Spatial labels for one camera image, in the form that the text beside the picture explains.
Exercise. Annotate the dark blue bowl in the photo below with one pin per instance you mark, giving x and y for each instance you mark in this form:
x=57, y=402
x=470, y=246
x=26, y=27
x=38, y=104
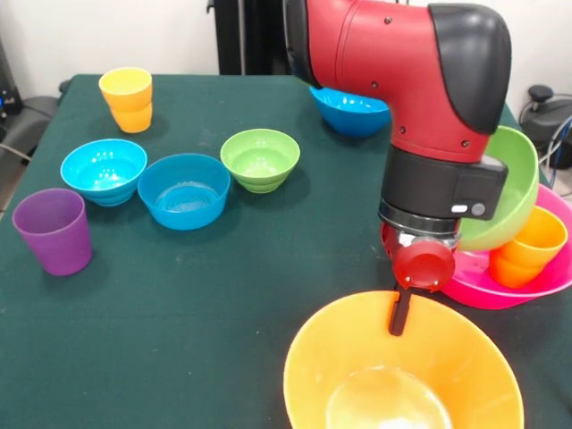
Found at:
x=183, y=196

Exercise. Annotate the black computer tower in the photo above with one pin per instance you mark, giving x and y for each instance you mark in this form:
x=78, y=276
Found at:
x=9, y=89

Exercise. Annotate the small light blue bowl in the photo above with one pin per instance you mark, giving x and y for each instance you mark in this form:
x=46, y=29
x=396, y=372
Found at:
x=105, y=172

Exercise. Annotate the large pink bowl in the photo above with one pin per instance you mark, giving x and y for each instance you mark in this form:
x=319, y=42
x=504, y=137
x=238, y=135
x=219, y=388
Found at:
x=491, y=295

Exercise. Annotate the yellow cup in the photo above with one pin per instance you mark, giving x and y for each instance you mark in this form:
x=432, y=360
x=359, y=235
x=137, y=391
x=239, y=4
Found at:
x=127, y=103

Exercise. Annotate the orange cup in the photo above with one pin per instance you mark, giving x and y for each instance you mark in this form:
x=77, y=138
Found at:
x=523, y=259

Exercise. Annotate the large orange bowl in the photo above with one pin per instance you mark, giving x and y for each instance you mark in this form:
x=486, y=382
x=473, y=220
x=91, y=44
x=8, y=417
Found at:
x=348, y=339

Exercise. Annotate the medium blue bowl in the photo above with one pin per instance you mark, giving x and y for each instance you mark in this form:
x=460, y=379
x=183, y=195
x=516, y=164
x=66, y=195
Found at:
x=348, y=116

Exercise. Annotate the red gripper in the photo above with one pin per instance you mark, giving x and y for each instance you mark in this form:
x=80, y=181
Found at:
x=424, y=266

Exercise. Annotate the large green bowl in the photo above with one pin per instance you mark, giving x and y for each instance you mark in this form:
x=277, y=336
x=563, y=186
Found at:
x=518, y=187

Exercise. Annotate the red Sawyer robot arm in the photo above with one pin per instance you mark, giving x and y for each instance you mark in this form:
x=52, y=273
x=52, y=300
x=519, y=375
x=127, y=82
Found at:
x=402, y=67

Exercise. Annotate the dark green tablecloth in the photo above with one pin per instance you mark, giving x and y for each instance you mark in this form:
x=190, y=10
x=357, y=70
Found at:
x=134, y=335

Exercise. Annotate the small green bowl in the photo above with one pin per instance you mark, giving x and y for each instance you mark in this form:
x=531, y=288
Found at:
x=259, y=161

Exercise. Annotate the purple cup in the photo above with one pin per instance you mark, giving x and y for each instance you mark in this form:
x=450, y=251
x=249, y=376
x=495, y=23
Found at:
x=53, y=237

